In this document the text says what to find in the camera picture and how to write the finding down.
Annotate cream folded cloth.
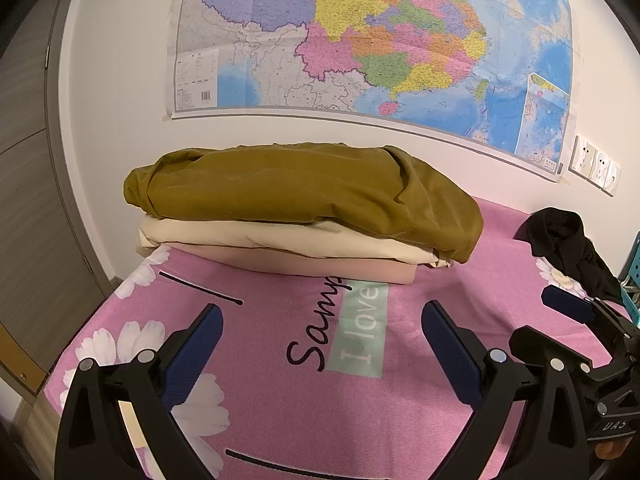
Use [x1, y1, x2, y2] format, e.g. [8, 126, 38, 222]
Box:
[136, 215, 453, 268]

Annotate teal plastic basket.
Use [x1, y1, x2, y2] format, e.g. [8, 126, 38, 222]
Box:
[617, 232, 640, 326]

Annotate black garment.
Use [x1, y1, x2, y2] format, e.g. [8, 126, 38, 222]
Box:
[522, 207, 623, 306]

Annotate pale pink folded cloth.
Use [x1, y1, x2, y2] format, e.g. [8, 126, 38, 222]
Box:
[155, 242, 417, 286]

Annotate colourful wall map poster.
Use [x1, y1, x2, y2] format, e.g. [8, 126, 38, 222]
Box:
[162, 0, 583, 186]

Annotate grey wardrobe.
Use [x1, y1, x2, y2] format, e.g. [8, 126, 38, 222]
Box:
[0, 0, 121, 401]

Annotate pink daisy print bedsheet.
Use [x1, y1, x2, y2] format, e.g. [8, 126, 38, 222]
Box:
[45, 195, 640, 480]

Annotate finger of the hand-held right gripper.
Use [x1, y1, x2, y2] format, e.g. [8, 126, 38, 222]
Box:
[541, 285, 636, 333]
[509, 325, 596, 368]

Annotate olive brown jacket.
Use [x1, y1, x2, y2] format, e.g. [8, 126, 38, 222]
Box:
[122, 144, 485, 265]

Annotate white wall switch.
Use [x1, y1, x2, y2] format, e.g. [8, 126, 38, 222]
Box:
[602, 157, 621, 196]

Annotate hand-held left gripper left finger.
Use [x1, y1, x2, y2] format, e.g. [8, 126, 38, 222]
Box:
[55, 304, 224, 480]

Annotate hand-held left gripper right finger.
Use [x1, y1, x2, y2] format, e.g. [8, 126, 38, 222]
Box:
[421, 300, 591, 480]

